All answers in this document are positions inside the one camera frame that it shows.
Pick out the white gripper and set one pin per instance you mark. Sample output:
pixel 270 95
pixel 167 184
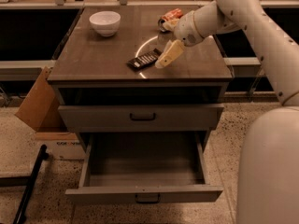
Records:
pixel 185 30

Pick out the dark rxbar chocolate bar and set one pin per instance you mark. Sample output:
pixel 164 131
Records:
pixel 145 60

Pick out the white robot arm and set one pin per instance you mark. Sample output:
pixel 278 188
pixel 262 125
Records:
pixel 268 177

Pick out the grey drawer cabinet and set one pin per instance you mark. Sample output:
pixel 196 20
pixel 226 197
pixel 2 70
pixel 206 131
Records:
pixel 93 70

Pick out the grey top drawer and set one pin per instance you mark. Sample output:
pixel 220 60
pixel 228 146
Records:
pixel 140 118

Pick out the grey open middle drawer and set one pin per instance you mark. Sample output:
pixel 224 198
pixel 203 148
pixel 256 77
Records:
pixel 144 168

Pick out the orange soda can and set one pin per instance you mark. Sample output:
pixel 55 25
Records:
pixel 170 15

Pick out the white ceramic bowl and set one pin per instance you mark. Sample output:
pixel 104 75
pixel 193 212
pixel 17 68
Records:
pixel 105 23

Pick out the brown cardboard box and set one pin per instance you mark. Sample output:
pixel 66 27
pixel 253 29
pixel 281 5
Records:
pixel 39 111

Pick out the black metal stand leg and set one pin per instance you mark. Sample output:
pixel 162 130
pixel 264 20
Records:
pixel 28 181

